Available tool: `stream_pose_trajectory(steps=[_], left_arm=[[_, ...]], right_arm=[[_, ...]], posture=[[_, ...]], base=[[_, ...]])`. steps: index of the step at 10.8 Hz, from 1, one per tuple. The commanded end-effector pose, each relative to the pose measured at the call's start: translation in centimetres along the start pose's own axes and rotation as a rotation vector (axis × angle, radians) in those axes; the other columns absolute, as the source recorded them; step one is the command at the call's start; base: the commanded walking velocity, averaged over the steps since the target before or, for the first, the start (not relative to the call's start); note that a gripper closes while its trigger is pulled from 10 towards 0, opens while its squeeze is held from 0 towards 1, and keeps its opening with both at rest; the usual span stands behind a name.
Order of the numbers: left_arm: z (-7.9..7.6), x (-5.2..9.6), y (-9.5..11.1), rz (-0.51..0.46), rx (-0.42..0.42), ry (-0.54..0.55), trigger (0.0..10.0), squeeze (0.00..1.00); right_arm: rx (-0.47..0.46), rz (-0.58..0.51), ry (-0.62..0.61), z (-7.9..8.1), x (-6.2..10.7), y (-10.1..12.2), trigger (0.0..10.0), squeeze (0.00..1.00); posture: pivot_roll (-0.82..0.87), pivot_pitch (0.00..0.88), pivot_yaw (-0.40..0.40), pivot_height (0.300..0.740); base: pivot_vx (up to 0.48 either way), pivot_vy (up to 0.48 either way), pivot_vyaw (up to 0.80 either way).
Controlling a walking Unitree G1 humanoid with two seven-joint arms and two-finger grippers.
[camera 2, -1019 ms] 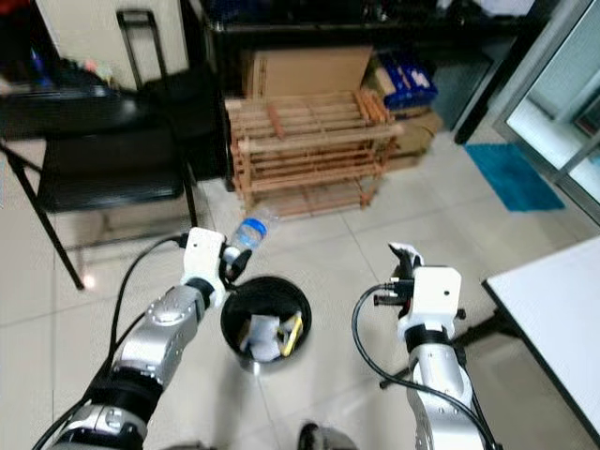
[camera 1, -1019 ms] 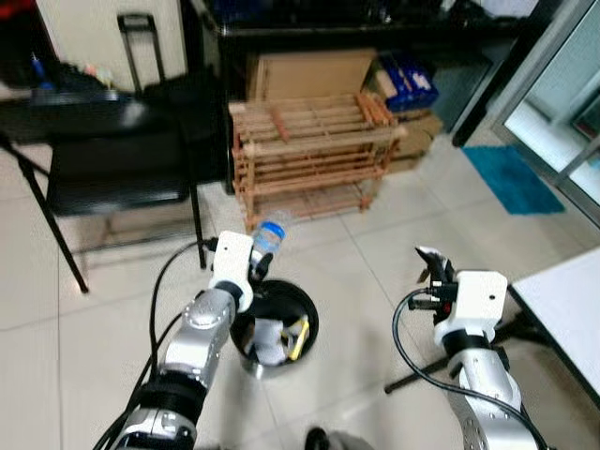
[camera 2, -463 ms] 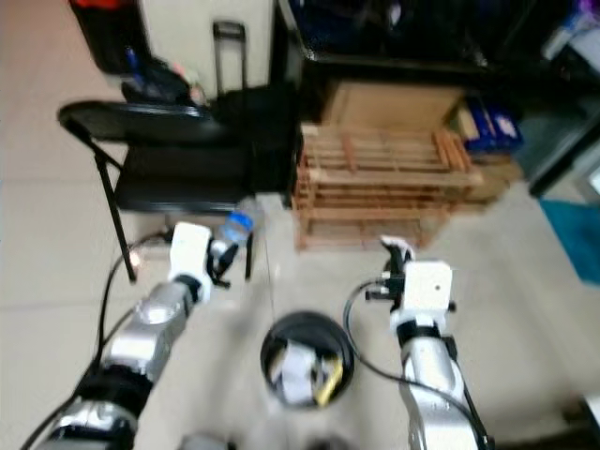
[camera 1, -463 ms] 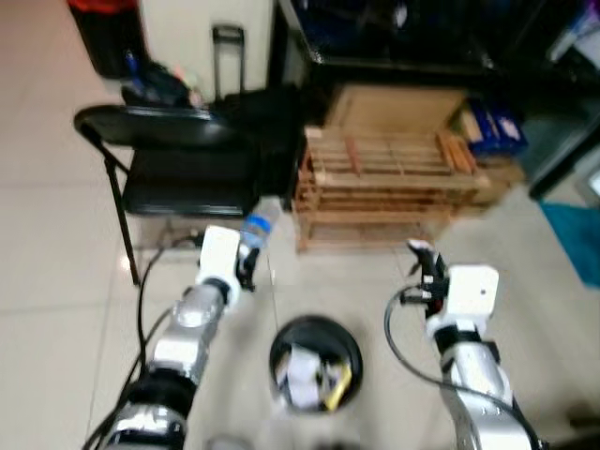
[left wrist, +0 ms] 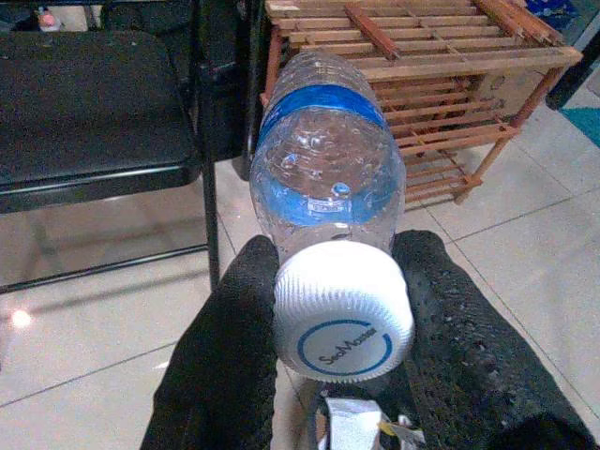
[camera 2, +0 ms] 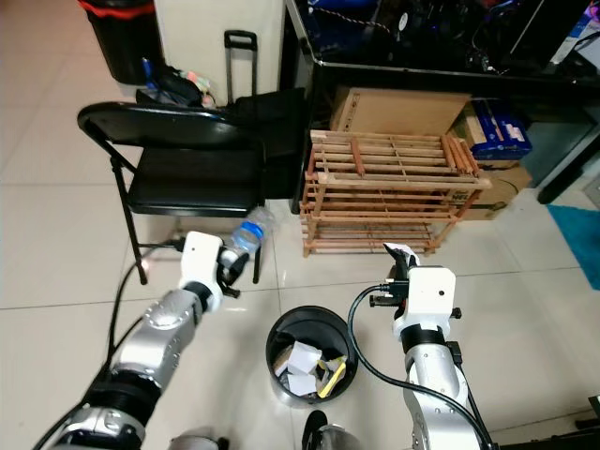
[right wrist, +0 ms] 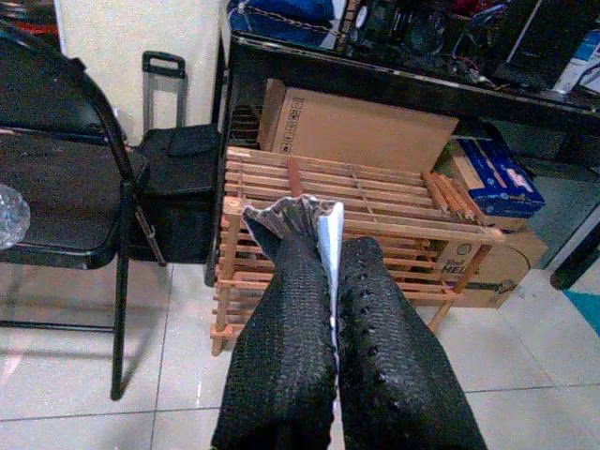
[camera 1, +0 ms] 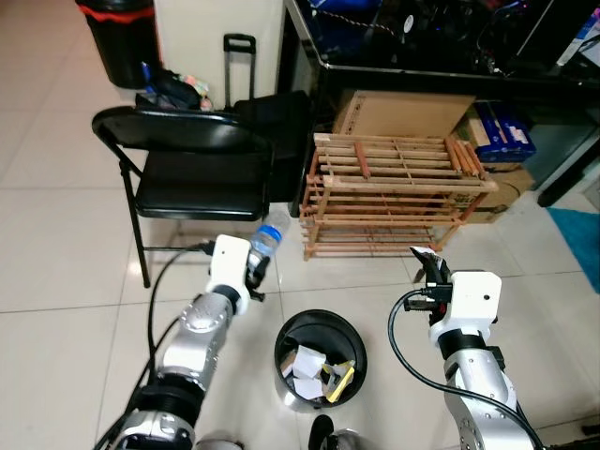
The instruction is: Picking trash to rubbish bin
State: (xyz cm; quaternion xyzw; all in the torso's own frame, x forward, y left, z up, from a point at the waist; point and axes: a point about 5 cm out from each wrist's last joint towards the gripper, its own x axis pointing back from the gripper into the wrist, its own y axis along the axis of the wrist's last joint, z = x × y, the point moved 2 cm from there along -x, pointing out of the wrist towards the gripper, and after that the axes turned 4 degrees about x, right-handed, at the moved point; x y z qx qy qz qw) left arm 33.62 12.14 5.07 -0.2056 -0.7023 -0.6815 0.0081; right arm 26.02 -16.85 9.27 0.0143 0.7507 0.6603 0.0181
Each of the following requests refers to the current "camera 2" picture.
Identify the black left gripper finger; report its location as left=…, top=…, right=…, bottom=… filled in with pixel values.
left=223, top=246, right=259, bottom=282

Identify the clear plastic water bottle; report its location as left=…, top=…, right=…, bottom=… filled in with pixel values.
left=230, top=204, right=278, bottom=259

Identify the black round rubbish bin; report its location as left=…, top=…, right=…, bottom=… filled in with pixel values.
left=265, top=305, right=359, bottom=406

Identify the yellow trash wrapper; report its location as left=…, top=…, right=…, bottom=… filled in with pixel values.
left=319, top=354, right=350, bottom=399

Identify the white paper trash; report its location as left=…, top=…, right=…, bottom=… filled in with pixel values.
left=281, top=339, right=324, bottom=397

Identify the black bin with red liner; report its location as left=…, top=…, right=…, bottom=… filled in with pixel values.
left=77, top=0, right=162, bottom=87

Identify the wooden slatted rack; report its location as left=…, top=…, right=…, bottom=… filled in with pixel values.
left=298, top=129, right=493, bottom=257

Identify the black folding chair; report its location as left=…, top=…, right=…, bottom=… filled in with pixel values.
left=77, top=101, right=268, bottom=282

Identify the printed brown cardboard box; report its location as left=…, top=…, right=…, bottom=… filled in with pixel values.
left=459, top=161, right=533, bottom=221

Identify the robot right leg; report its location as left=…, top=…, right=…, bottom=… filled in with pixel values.
left=305, top=411, right=371, bottom=450

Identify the robot leg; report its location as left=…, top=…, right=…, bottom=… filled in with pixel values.
left=171, top=429, right=231, bottom=450
left=305, top=411, right=371, bottom=450

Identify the plain brown cardboard box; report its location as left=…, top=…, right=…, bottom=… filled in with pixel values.
left=330, top=87, right=474, bottom=140

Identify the robot left leg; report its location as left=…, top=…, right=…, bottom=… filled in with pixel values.
left=171, top=429, right=231, bottom=450

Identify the blue box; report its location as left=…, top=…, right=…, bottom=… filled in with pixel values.
left=469, top=98, right=533, bottom=162

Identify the blue floor mat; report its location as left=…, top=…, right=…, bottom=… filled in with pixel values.
left=546, top=204, right=600, bottom=290

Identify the dark bag with clutter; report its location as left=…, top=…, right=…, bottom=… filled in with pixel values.
left=141, top=58, right=212, bottom=109

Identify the black desk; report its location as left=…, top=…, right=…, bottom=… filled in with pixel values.
left=281, top=0, right=600, bottom=205

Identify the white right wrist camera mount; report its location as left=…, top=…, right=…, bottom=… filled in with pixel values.
left=394, top=266, right=458, bottom=337

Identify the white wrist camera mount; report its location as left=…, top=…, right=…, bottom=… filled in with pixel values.
left=178, top=231, right=224, bottom=303
left=394, top=266, right=458, bottom=337

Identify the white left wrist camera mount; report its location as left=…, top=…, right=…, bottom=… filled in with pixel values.
left=178, top=231, right=224, bottom=303

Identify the black suitcase with handle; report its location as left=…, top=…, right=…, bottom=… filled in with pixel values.
left=223, top=30, right=310, bottom=203

